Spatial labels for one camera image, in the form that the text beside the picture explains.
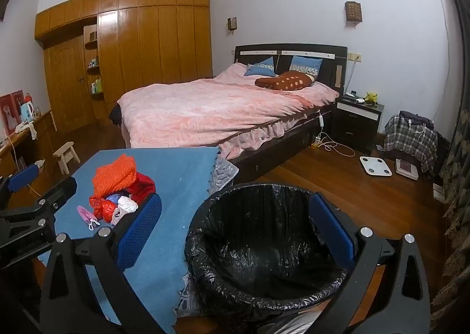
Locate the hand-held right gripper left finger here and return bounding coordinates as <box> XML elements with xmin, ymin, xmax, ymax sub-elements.
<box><xmin>40</xmin><ymin>192</ymin><xmax>175</xmax><ymax>334</ymax></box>

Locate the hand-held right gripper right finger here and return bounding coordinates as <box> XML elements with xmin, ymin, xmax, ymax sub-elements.
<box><xmin>309</xmin><ymin>192</ymin><xmax>431</xmax><ymax>334</ymax></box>

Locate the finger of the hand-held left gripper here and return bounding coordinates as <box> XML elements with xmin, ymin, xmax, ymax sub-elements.
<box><xmin>0</xmin><ymin>164</ymin><xmax>40</xmax><ymax>206</ymax></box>
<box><xmin>0</xmin><ymin>176</ymin><xmax>78</xmax><ymax>235</ymax></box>

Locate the pink face mask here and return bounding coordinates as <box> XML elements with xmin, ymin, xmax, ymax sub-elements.
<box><xmin>76</xmin><ymin>205</ymin><xmax>101</xmax><ymax>231</ymax></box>

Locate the red cloth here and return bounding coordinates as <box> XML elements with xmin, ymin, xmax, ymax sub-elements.
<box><xmin>127</xmin><ymin>172</ymin><xmax>157</xmax><ymax>206</ymax></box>

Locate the red plastic bag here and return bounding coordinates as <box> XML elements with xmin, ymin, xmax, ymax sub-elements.
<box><xmin>89</xmin><ymin>195</ymin><xmax>118</xmax><ymax>225</ymax></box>

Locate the orange foam net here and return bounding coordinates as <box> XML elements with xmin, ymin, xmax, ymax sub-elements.
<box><xmin>92</xmin><ymin>155</ymin><xmax>137</xmax><ymax>198</ymax></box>

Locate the trash bin with black bag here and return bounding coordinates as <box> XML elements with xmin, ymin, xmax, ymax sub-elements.
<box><xmin>184</xmin><ymin>183</ymin><xmax>353</xmax><ymax>324</ymax></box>

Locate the white crumpled tissue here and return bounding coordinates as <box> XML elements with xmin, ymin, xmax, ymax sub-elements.
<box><xmin>110</xmin><ymin>196</ymin><xmax>139</xmax><ymax>226</ymax></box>

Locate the small wooden stool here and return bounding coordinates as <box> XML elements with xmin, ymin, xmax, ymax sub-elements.
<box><xmin>52</xmin><ymin>142</ymin><xmax>81</xmax><ymax>175</ymax></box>

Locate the wooden side cabinet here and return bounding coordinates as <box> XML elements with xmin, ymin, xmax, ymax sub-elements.
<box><xmin>0</xmin><ymin>110</ymin><xmax>56</xmax><ymax>188</ymax></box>

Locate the white hanging towel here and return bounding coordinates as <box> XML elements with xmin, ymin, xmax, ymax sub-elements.
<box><xmin>24</xmin><ymin>119</ymin><xmax>39</xmax><ymax>140</ymax></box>

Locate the blue electric kettle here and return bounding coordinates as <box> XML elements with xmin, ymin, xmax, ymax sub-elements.
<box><xmin>19</xmin><ymin>93</ymin><xmax>41</xmax><ymax>125</ymax></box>

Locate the white bathroom scale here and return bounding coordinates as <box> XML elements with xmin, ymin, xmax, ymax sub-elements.
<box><xmin>359</xmin><ymin>156</ymin><xmax>394</xmax><ymax>176</ymax></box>

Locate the white scale with dark centre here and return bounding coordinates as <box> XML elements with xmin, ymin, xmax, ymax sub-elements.
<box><xmin>395</xmin><ymin>158</ymin><xmax>420</xmax><ymax>181</ymax></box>

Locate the grey quilted cloth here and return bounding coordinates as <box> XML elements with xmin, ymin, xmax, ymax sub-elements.
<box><xmin>174</xmin><ymin>154</ymin><xmax>240</xmax><ymax>318</ymax></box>

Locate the black garment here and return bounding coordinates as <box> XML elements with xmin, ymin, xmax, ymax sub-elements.
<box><xmin>109</xmin><ymin>103</ymin><xmax>123</xmax><ymax>127</ymax></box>

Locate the dark nightstand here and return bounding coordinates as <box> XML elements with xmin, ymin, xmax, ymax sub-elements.
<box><xmin>332</xmin><ymin>95</ymin><xmax>385</xmax><ymax>153</ymax></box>

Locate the plaid shirt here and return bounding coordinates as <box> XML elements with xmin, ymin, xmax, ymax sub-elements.
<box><xmin>384</xmin><ymin>114</ymin><xmax>439</xmax><ymax>173</ymax></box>

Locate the patterned curtain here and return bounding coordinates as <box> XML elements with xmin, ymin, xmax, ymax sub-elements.
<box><xmin>429</xmin><ymin>0</ymin><xmax>470</xmax><ymax>320</ymax></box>

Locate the pink blanket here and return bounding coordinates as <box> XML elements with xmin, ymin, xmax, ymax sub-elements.
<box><xmin>117</xmin><ymin>62</ymin><xmax>340</xmax><ymax>160</ymax></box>

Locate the dark hoodie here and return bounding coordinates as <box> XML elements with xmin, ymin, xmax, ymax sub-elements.
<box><xmin>398</xmin><ymin>110</ymin><xmax>434</xmax><ymax>127</ymax></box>

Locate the brown dotted pillow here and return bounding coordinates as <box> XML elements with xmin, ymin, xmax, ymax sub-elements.
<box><xmin>254</xmin><ymin>71</ymin><xmax>315</xmax><ymax>91</ymax></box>

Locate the blue pillow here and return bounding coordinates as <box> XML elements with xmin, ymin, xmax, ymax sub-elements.
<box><xmin>244</xmin><ymin>57</ymin><xmax>277</xmax><ymax>78</ymax></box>
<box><xmin>290</xmin><ymin>56</ymin><xmax>324</xmax><ymax>78</ymax></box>

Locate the dark wooden bed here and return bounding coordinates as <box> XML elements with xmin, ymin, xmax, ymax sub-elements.
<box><xmin>110</xmin><ymin>44</ymin><xmax>349</xmax><ymax>184</ymax></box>

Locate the wooden wardrobe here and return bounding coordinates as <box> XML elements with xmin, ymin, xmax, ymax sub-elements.
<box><xmin>35</xmin><ymin>0</ymin><xmax>214</xmax><ymax>134</ymax></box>

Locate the white cable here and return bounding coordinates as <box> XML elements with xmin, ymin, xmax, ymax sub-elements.
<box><xmin>318</xmin><ymin>132</ymin><xmax>356</xmax><ymax>157</ymax></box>

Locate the large wall lamp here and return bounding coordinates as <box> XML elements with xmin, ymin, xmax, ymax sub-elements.
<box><xmin>344</xmin><ymin>1</ymin><xmax>363</xmax><ymax>24</ymax></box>

